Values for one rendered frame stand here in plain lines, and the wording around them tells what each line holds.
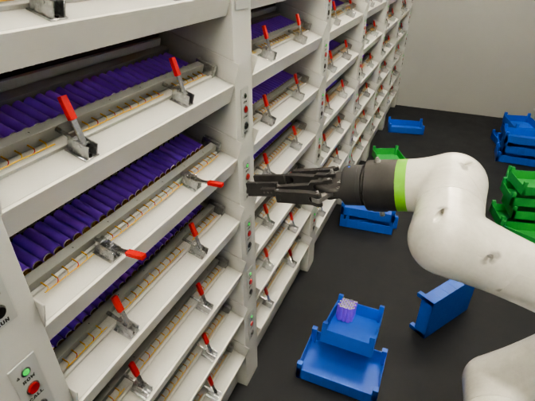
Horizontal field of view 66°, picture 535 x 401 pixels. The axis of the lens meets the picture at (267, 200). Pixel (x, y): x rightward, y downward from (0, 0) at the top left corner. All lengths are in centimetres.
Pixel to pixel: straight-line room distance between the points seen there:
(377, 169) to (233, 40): 45
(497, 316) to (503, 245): 154
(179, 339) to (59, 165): 60
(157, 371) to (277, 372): 75
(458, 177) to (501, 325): 149
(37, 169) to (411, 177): 56
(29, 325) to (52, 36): 38
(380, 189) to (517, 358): 50
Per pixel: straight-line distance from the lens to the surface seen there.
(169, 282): 98
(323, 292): 204
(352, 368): 176
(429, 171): 72
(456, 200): 64
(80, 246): 76
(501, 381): 107
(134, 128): 76
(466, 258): 62
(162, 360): 108
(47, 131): 69
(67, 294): 72
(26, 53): 59
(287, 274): 185
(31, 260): 75
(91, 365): 86
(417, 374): 182
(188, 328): 113
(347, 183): 75
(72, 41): 64
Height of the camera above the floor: 139
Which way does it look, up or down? 31 degrees down
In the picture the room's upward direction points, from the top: straight up
